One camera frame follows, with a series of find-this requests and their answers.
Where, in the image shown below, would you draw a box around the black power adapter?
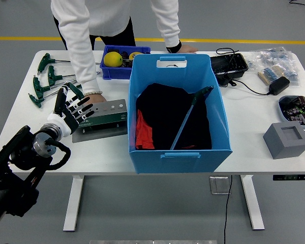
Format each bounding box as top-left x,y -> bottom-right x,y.
268,76 -> 291,96

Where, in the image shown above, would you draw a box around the green grey wrench holder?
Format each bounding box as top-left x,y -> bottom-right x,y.
77,99 -> 128,129

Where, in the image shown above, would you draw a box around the large blue plastic box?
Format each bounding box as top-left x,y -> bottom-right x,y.
128,53 -> 233,175

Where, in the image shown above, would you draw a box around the clear bags of blue parts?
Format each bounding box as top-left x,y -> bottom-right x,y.
248,46 -> 300,87

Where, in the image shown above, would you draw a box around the yellow tape measure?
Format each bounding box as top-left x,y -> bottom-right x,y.
128,51 -> 143,61

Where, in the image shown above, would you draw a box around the black wrist watch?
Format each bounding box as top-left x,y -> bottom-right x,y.
166,40 -> 182,53

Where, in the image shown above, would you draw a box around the black table control panel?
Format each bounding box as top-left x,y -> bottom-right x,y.
272,174 -> 305,181

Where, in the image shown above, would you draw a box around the large green T-handle wrench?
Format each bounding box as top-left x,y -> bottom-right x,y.
169,85 -> 215,150

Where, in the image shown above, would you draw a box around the black adapter cable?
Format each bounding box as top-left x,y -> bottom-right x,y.
216,47 -> 272,96

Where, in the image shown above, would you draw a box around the light blue dish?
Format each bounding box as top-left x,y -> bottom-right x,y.
278,95 -> 305,132

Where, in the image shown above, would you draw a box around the black cloth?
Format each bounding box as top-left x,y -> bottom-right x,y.
135,83 -> 212,150

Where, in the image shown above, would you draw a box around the person's left hand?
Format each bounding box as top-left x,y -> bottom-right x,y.
179,44 -> 199,54

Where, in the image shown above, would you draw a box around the yellow lemon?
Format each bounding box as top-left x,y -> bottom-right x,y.
103,51 -> 124,68

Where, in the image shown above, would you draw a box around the metal floor socket plate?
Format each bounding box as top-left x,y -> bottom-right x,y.
209,176 -> 232,195

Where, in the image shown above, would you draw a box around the resistor tape bundle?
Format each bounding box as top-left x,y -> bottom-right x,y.
257,65 -> 287,85

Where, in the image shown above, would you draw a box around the person's right hand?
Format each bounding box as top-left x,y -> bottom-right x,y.
84,93 -> 108,105

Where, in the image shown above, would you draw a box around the person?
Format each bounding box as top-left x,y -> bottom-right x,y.
50,0 -> 181,51

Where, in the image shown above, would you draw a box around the pile of electronic parts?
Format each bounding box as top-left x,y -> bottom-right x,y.
279,96 -> 305,126

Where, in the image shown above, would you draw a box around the small blue parts bin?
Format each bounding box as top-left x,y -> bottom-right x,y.
99,45 -> 151,80

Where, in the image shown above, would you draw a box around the black floor cable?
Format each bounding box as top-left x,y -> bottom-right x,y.
223,175 -> 233,244

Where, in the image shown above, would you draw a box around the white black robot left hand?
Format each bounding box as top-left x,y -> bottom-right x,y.
47,85 -> 95,136

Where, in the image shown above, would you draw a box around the red cloth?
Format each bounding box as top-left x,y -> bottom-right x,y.
135,109 -> 155,150

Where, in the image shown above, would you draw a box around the white table leg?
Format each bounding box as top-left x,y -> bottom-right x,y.
63,175 -> 85,232
240,174 -> 265,231

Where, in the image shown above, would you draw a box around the grey block with square recess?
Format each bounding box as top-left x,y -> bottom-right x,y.
263,121 -> 305,160

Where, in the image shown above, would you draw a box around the black plastic tray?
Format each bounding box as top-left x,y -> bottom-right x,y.
208,53 -> 249,87

